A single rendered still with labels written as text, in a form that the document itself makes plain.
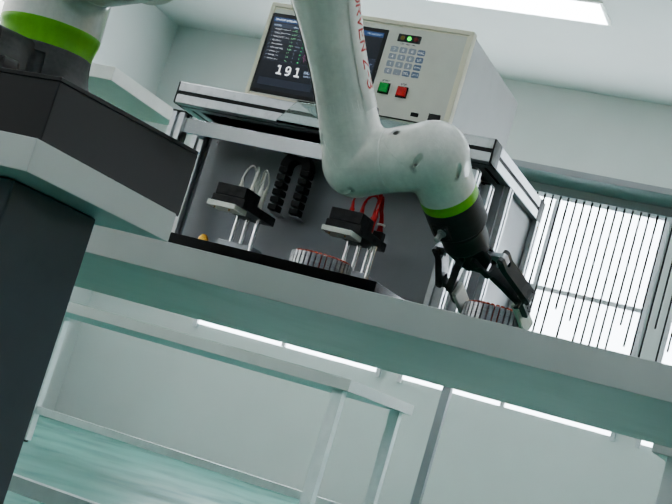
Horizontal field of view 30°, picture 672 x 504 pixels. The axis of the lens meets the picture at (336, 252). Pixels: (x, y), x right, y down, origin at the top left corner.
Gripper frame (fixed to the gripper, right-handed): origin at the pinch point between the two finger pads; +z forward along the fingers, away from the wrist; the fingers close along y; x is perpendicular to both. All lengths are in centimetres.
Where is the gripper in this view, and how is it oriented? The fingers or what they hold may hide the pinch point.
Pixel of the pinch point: (494, 314)
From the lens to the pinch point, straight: 213.1
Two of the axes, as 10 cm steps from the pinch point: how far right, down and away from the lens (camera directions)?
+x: 5.4, -6.7, 5.1
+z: 3.4, 7.3, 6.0
